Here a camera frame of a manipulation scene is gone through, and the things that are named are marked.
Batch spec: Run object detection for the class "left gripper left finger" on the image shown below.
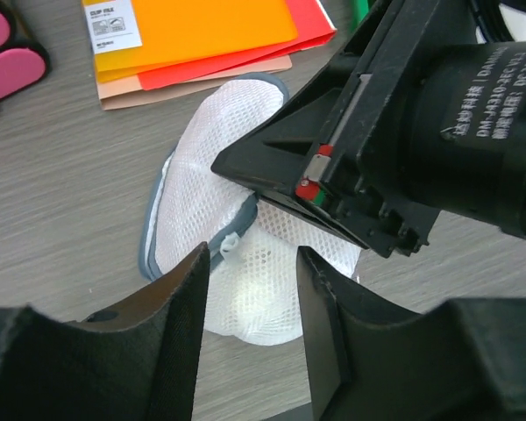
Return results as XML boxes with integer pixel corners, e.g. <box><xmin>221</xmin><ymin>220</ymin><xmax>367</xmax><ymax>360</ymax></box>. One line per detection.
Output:
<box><xmin>0</xmin><ymin>244</ymin><xmax>210</xmax><ymax>420</ymax></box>

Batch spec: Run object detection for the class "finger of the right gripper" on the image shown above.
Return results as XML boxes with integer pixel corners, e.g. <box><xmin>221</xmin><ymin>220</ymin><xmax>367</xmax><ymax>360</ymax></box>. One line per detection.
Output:
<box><xmin>211</xmin><ymin>80</ymin><xmax>364</xmax><ymax>247</ymax></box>

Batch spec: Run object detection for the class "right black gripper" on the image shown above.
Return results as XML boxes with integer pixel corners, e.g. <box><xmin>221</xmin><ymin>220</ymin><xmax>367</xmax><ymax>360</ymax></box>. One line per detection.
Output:
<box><xmin>295</xmin><ymin>1</ymin><xmax>526</xmax><ymax>256</ymax></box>

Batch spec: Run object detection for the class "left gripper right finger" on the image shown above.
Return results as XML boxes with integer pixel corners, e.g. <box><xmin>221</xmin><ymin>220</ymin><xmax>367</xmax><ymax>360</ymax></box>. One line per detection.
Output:
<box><xmin>296</xmin><ymin>246</ymin><xmax>526</xmax><ymax>420</ymax></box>

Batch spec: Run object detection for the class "white mesh laundry bag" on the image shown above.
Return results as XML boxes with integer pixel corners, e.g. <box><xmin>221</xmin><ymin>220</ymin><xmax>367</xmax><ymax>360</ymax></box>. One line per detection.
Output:
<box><xmin>139</xmin><ymin>73</ymin><xmax>360</xmax><ymax>346</ymax></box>

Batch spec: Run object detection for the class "green plastic bin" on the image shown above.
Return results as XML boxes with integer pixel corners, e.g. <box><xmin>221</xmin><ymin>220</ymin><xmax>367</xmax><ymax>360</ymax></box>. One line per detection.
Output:
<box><xmin>351</xmin><ymin>0</ymin><xmax>371</xmax><ymax>30</ymax></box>

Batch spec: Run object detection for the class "orange folder stack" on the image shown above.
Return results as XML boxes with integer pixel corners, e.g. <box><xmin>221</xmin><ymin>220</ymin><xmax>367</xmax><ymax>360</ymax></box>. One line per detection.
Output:
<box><xmin>82</xmin><ymin>0</ymin><xmax>337</xmax><ymax>110</ymax></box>

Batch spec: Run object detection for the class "black pink drawer box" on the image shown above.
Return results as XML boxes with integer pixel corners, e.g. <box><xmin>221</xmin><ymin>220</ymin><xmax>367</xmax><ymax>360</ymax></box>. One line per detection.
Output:
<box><xmin>0</xmin><ymin>1</ymin><xmax>52</xmax><ymax>103</ymax></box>

